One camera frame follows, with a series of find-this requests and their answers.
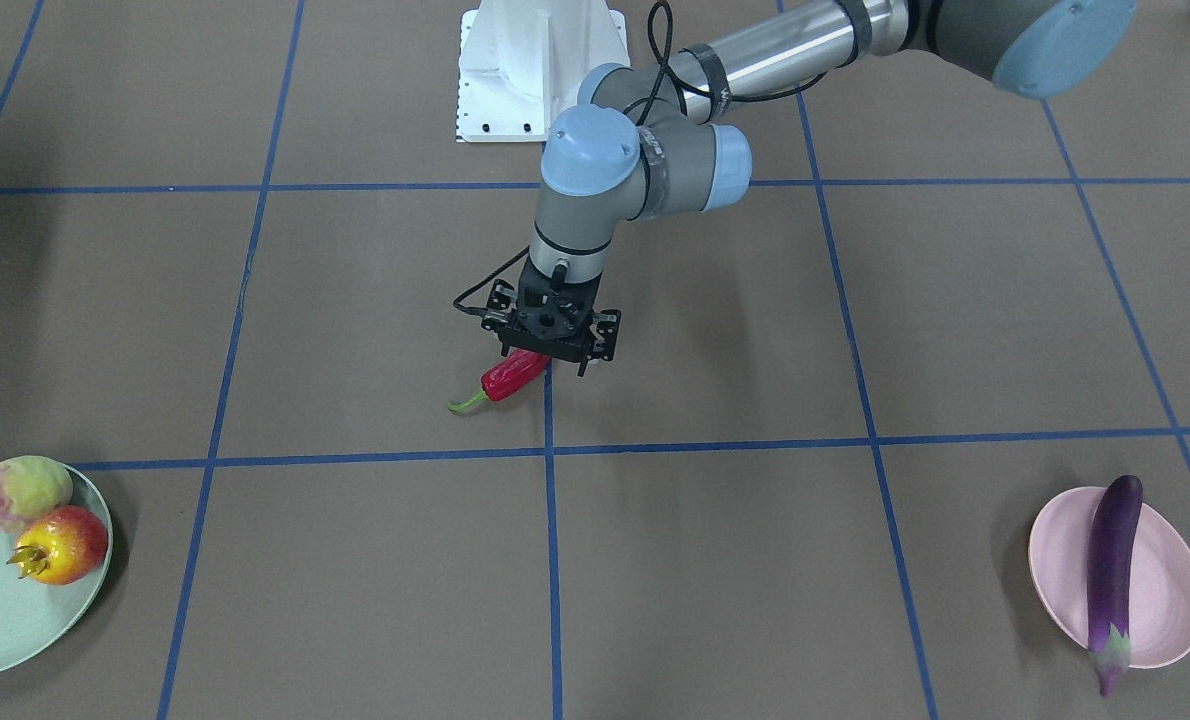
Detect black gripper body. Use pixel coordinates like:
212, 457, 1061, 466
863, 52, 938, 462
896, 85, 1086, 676
500, 263, 607, 369

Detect red chili pepper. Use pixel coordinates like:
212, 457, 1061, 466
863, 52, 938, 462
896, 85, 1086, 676
447, 348, 551, 414

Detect yellow pink peach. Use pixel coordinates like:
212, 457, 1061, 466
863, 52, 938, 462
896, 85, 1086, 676
0, 455, 73, 536

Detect purple eggplant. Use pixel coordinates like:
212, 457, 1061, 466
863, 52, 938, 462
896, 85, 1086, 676
1086, 475, 1144, 697

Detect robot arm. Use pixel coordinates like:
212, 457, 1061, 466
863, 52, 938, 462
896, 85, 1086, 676
472, 1, 1136, 367

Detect green plate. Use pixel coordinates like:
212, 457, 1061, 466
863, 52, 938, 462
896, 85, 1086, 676
0, 468, 114, 674

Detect pink plate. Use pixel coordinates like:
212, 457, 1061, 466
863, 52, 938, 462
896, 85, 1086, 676
1026, 486, 1190, 669

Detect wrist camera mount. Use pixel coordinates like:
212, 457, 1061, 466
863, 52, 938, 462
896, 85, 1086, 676
481, 278, 622, 375

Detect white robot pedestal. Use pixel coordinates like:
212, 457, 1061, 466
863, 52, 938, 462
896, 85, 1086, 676
455, 1, 630, 143

